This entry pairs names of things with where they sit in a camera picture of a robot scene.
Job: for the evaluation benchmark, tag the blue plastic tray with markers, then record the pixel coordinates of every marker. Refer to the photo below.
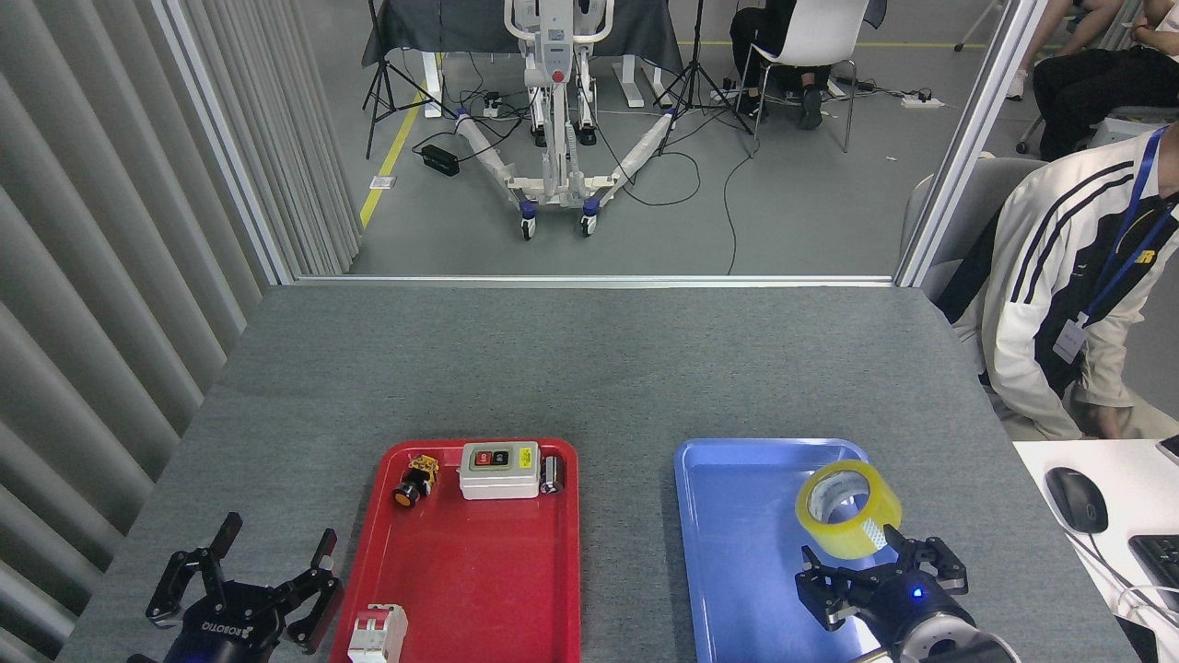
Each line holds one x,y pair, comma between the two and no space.
737,552

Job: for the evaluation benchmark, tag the white stand on wheels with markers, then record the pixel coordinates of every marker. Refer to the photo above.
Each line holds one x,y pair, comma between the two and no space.
555,110

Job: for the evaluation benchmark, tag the yellow tape roll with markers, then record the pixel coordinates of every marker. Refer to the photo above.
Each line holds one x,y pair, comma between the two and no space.
861,539

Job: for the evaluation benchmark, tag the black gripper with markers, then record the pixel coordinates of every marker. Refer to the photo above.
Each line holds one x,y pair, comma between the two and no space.
912,603
226,631

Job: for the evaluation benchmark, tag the red plastic tray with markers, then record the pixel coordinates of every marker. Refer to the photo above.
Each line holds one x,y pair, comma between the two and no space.
479,571

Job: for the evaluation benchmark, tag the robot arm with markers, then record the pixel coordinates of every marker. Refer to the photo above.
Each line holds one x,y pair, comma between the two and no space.
953,646

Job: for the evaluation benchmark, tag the white desk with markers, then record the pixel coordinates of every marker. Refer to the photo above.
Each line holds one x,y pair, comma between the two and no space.
1133,497

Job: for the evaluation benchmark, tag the person in white jacket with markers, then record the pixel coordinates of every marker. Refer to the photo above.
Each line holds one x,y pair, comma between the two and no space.
1022,276

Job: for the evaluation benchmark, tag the black tripod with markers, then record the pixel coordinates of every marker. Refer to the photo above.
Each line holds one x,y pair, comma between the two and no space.
697,83
379,83

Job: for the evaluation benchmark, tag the dark phone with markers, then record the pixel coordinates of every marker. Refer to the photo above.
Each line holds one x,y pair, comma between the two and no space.
1171,448

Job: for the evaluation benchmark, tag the silver horizontal rail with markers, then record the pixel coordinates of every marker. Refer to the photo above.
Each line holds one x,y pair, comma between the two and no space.
589,280

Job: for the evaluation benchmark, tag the person's right hand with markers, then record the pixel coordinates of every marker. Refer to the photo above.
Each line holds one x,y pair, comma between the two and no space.
1098,422

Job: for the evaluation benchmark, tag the white power strip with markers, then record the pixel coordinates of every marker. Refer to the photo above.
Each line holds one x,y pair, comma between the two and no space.
921,101

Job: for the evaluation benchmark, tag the white and red circuit breaker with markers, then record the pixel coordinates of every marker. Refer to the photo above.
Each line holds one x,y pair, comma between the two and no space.
379,635

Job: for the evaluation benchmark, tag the black keyboard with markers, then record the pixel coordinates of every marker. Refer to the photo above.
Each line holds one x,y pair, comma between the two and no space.
1161,566

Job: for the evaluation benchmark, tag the white floor socket plate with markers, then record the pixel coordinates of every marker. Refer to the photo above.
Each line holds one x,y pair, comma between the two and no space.
383,182

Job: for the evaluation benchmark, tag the person with white shoe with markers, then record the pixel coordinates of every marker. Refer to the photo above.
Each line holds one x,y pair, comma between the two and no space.
1015,85

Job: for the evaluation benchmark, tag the table with black cloth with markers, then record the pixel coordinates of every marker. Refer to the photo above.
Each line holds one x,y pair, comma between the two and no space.
442,23

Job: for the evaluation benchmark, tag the grey push-button switch box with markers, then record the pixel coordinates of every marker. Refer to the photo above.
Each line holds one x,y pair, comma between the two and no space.
497,479

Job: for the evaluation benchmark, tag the grey office chair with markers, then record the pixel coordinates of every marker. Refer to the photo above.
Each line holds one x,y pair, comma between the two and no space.
976,193

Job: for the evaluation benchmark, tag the silver post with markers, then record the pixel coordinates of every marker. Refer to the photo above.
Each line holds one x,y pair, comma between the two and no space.
221,138
967,138

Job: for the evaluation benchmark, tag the black computer mouse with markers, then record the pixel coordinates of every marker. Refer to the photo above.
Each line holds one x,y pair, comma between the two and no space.
1078,500

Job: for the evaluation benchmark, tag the yellow and black push button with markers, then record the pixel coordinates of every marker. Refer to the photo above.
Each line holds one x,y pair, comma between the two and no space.
414,481

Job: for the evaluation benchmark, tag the black power adapter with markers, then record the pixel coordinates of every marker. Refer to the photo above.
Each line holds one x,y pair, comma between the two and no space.
440,160

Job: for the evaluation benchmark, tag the person in black trousers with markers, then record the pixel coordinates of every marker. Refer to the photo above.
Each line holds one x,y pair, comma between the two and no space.
1078,92

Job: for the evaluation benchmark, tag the white plastic chair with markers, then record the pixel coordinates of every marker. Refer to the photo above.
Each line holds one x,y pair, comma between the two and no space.
824,32

